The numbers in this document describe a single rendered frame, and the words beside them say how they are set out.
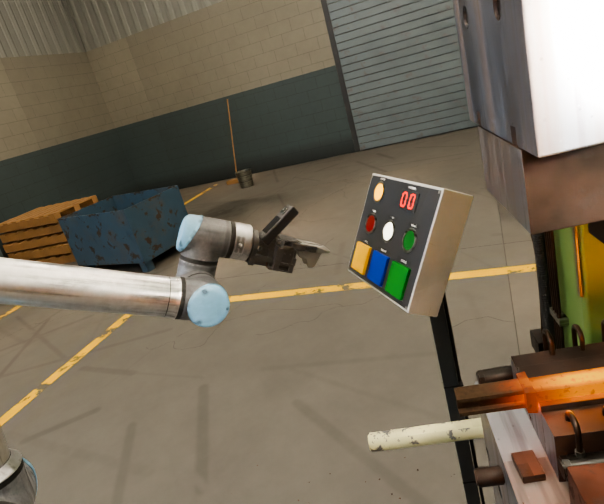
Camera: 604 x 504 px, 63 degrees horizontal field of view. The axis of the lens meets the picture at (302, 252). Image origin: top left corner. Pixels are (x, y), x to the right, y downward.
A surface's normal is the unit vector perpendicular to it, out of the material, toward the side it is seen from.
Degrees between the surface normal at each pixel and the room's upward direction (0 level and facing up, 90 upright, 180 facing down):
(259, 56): 90
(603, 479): 0
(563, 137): 90
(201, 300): 92
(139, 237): 90
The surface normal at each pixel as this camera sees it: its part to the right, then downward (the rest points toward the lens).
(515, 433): -0.26, -0.91
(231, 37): -0.30, 0.40
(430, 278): 0.31, 0.25
